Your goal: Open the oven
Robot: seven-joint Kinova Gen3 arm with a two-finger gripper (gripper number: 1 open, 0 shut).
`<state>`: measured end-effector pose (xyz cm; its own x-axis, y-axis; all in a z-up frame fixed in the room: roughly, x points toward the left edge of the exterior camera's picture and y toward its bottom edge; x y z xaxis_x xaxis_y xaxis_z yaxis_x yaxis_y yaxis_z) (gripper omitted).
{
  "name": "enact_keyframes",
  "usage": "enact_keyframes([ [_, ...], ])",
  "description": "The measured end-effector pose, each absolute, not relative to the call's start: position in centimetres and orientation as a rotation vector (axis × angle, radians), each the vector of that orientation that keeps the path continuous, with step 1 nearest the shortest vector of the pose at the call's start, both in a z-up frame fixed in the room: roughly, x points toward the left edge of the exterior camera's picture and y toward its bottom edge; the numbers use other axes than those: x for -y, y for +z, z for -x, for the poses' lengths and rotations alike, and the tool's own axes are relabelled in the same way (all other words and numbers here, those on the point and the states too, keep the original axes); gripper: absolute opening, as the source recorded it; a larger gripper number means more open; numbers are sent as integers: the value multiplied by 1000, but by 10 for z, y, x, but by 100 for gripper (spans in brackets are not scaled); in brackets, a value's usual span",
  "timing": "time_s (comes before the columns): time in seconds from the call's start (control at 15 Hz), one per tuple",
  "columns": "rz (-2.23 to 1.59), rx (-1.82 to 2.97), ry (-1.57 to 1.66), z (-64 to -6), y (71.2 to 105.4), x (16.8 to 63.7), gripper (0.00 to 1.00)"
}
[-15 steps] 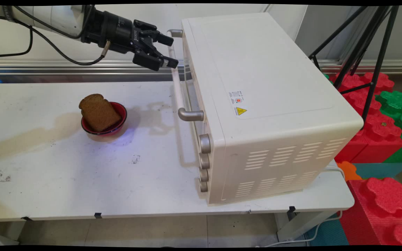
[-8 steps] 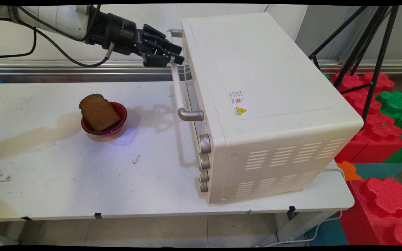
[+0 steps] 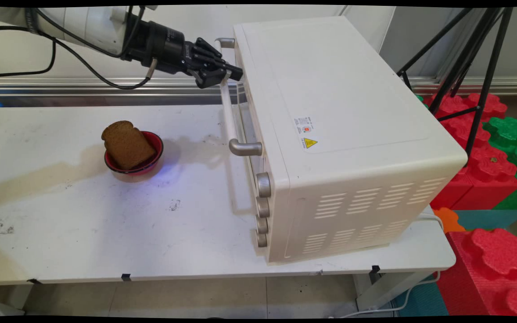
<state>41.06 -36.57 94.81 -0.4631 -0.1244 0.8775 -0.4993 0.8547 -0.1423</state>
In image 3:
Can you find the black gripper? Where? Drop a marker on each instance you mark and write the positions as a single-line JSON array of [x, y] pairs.
[[164, 47]]

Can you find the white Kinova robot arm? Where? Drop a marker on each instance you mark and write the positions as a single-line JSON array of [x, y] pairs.
[[74, 24]]

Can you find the red bowl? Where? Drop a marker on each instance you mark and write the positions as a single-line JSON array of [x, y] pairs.
[[156, 150]]

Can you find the white label sticker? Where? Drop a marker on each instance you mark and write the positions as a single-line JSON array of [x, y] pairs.
[[304, 124]]

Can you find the brown bread slice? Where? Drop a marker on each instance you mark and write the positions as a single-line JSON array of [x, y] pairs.
[[126, 143]]

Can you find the yellow warning sticker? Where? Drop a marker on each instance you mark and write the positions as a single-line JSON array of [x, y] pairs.
[[310, 143]]

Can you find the large silver oven knob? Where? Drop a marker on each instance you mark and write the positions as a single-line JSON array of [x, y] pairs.
[[264, 184]]

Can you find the white toaster oven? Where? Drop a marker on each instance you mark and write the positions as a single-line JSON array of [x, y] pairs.
[[352, 134]]

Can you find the black tape strip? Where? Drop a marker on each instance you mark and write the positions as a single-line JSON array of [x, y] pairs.
[[126, 277], [34, 281], [375, 271]]

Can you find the black tripod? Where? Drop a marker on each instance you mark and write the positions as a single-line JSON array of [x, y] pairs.
[[487, 80]]

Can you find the white table leg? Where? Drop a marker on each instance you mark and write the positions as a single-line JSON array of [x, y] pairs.
[[384, 289]]

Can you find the orange foam piece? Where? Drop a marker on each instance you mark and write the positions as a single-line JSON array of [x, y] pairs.
[[449, 220]]

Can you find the green foam block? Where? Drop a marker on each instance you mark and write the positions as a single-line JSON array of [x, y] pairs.
[[512, 134]]

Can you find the teal foam mat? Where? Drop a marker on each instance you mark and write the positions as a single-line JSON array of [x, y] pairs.
[[487, 219]]

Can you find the large red foam block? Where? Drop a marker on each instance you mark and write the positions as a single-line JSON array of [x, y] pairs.
[[496, 269]]

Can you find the aluminium rail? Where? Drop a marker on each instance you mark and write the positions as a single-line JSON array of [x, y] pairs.
[[83, 89]]

